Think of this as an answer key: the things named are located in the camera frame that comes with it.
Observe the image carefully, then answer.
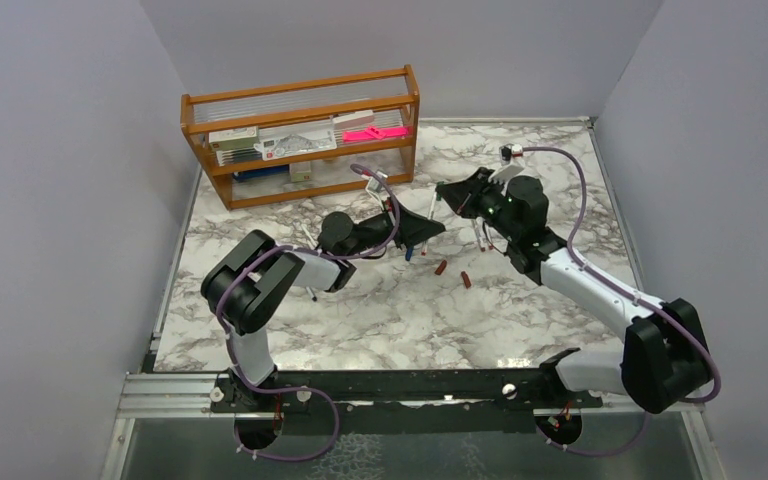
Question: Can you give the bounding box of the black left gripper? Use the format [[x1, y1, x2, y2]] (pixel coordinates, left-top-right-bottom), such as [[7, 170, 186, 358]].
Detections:
[[342, 195, 444, 258]]

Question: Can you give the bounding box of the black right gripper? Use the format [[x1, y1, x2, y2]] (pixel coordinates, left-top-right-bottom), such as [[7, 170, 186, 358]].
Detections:
[[438, 167, 519, 243]]

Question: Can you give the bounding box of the white pen red end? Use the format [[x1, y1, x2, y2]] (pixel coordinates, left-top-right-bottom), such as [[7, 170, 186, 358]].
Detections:
[[482, 223, 495, 250]]

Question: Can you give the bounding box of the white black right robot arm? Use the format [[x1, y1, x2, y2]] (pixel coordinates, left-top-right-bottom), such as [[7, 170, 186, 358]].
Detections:
[[435, 168, 717, 414]]

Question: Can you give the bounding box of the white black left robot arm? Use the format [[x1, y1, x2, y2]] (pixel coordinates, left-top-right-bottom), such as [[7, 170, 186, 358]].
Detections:
[[201, 201, 445, 411]]

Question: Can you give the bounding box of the red pen cap loose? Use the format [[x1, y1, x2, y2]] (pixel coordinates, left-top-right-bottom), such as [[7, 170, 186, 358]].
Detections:
[[434, 260, 448, 276]]

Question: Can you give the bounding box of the red brown pen cap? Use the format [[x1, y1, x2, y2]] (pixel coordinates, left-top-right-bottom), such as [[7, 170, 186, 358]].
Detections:
[[460, 271, 472, 289]]

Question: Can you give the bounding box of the pink plastic clip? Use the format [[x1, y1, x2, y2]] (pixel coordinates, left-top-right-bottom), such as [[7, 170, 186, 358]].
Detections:
[[342, 125, 411, 143]]

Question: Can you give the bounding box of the pink white eraser box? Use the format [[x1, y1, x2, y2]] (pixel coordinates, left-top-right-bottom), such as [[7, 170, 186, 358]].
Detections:
[[332, 109, 375, 130]]

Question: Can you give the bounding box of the small white box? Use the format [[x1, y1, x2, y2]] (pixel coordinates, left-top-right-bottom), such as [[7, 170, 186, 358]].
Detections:
[[289, 161, 313, 183]]

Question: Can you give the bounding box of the wooden shelf rack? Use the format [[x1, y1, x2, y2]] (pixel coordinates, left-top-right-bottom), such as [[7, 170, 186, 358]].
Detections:
[[180, 65, 420, 210]]

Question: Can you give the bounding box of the white protractor ruler pack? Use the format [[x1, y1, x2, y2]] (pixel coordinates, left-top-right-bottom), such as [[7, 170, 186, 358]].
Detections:
[[253, 129, 337, 161]]

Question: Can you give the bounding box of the blue box on shelf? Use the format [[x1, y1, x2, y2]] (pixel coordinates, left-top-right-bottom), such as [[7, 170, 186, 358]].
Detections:
[[232, 165, 290, 182]]

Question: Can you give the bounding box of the white green box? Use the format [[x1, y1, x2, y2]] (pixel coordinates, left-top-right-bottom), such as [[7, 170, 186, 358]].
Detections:
[[207, 126, 259, 150]]

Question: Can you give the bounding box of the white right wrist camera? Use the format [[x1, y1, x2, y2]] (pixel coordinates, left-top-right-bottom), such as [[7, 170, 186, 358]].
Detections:
[[488, 143, 524, 185]]

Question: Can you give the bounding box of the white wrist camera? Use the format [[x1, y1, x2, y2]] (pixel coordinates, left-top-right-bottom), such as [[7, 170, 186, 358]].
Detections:
[[362, 172, 388, 197], [488, 143, 524, 185]]

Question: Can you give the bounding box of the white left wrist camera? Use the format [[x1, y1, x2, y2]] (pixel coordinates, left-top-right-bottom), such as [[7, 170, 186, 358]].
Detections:
[[362, 172, 388, 197]]

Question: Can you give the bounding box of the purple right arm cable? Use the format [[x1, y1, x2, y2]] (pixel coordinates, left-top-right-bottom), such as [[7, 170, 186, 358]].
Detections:
[[519, 145, 723, 458]]

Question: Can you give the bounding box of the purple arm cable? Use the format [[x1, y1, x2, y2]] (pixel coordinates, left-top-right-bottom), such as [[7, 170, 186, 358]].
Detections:
[[519, 145, 723, 458], [214, 163, 403, 463]]

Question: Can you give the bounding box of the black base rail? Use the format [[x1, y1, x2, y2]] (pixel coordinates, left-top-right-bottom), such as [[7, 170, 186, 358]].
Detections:
[[209, 368, 602, 447]]

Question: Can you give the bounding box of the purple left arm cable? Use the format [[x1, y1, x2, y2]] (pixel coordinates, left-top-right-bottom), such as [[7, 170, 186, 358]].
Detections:
[[214, 163, 403, 463]]

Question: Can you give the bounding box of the aluminium frame rail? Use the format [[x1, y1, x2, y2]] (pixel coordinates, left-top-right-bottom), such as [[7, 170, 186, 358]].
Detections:
[[116, 372, 220, 419]]

